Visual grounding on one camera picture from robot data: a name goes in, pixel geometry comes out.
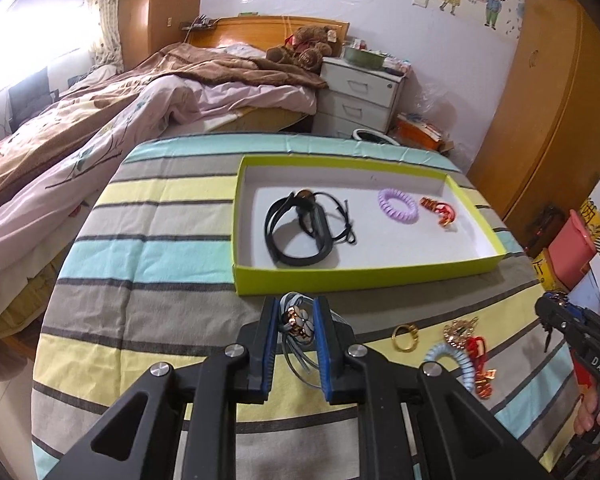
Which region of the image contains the grey cord flower bracelet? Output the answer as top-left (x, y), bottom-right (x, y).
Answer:
top-left (277, 290), bottom-right (351, 391)

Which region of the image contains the gold ring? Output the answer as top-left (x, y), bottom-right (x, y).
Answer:
top-left (391, 323), bottom-right (421, 352)

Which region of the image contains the light blue spiral hair tie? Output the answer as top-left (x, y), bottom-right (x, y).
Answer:
top-left (424, 341), bottom-right (477, 394)

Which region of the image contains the rose gold rhinestone hair clip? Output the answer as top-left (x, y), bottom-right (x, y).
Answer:
top-left (443, 316), bottom-right (478, 350)

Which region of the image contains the black cord necklace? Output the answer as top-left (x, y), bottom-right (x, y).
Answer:
top-left (299, 188), bottom-right (358, 246)

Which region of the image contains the black smart band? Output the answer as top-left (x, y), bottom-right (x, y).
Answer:
top-left (264, 190), bottom-right (334, 268)

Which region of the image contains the purple spiral hair tie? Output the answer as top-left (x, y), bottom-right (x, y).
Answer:
top-left (377, 187), bottom-right (420, 222)

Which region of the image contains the red braided cord bracelet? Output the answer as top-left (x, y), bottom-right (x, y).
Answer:
top-left (418, 195), bottom-right (458, 230)

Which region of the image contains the right hand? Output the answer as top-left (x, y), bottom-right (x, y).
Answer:
top-left (573, 386), bottom-right (600, 436)

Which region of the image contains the pink plastic box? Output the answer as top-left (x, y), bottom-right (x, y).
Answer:
top-left (548, 209), bottom-right (596, 289)

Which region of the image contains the green-edged white tray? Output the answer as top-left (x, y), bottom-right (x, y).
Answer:
top-left (232, 155), bottom-right (506, 296)

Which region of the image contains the striped table cloth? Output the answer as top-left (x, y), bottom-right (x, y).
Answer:
top-left (32, 133), bottom-right (578, 477)

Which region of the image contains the wooden wardrobe right side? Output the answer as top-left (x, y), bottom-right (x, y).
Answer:
top-left (468, 0), bottom-right (600, 246)

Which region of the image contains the white trash bin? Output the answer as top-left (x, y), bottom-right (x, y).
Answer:
top-left (352, 128), bottom-right (400, 146)

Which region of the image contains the cardboard box with books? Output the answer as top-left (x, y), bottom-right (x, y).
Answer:
top-left (396, 113), bottom-right (454, 153)

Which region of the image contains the white drawer nightstand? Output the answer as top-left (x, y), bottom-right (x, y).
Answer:
top-left (312, 58), bottom-right (406, 139)

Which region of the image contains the brown teddy bear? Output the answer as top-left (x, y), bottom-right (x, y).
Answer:
top-left (265, 25), bottom-right (339, 74)

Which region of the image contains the brown blanket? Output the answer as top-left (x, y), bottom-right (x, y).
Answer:
top-left (0, 44), bottom-right (327, 207)

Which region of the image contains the wooden headboard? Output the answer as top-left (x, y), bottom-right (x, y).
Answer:
top-left (180, 15), bottom-right (350, 56)

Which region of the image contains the black office chair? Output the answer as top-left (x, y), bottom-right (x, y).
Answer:
top-left (8, 68), bottom-right (59, 133)

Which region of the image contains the tall wooden wardrobe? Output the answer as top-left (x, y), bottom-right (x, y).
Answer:
top-left (119, 0), bottom-right (200, 70)

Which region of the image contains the floral curtain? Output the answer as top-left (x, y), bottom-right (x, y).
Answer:
top-left (83, 0), bottom-right (123, 72)

